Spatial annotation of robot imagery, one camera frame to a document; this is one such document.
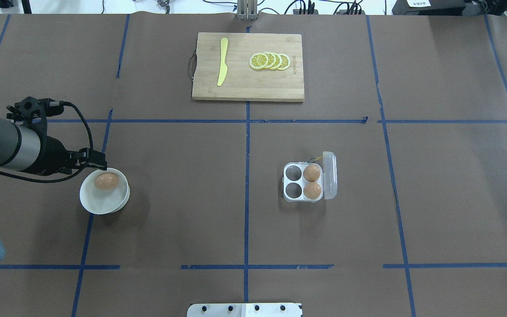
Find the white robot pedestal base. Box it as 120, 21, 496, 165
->
187, 302, 304, 317

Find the clear plastic egg box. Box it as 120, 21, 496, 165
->
282, 151, 338, 203

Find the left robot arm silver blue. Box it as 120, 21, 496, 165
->
0, 102, 107, 183

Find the brown egg from bowl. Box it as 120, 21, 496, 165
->
93, 173, 119, 191

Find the white bowl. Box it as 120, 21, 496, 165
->
79, 168, 131, 215

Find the lemon slice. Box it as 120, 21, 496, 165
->
277, 54, 290, 70
269, 53, 282, 70
263, 52, 276, 69
248, 53, 270, 70

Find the aluminium frame post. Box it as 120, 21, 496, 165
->
236, 0, 259, 21

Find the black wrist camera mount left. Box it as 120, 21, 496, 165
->
6, 96, 65, 125

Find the bamboo cutting board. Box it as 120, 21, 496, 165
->
192, 32, 305, 103

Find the brown egg in box far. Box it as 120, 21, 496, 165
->
302, 164, 322, 182

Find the brown egg in box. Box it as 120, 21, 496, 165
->
302, 164, 322, 182
303, 182, 322, 200

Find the brown egg in box near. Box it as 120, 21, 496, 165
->
303, 182, 322, 200

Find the yellow plastic knife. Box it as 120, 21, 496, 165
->
217, 37, 229, 87

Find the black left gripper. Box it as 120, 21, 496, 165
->
38, 136, 107, 175

